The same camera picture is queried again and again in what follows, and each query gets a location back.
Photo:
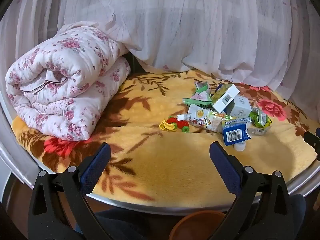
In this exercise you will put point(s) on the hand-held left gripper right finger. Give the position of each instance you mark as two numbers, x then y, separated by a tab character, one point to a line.
225	167

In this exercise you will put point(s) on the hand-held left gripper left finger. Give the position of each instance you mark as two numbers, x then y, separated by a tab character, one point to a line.
96	165

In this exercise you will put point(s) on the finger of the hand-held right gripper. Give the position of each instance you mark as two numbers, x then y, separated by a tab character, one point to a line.
312	138

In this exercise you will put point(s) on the white cube box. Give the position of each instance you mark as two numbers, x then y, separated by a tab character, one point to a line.
241	107

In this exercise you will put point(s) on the orange plastic bin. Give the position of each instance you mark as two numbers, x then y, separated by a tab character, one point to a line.
190	227

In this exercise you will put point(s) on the green white torn wrapper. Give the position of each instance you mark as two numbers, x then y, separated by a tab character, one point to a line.
197	98

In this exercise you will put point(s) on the white bottle cap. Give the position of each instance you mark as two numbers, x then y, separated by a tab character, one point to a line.
239	146

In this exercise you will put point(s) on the blue barcode carton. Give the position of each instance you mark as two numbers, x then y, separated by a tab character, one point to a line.
235	135

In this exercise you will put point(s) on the white spout pouch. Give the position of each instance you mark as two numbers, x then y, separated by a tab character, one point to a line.
202	120

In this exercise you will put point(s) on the green yellow snack wrapper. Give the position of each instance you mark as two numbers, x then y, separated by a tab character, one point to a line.
261	118

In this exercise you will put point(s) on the yellow floral plush blanket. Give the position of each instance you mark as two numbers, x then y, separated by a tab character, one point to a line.
162	160

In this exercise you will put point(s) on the red yellow toy car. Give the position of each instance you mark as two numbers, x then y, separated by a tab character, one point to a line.
175	124

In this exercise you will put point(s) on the green white barcode box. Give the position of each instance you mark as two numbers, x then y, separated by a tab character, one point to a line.
225	100

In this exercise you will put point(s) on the small green torn wrapper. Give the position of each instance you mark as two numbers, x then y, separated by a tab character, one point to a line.
201	87

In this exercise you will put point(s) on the folded pink floral quilt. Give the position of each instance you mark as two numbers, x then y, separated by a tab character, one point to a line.
62	80

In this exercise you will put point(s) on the white sheer curtain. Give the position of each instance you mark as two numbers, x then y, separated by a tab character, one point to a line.
187	30

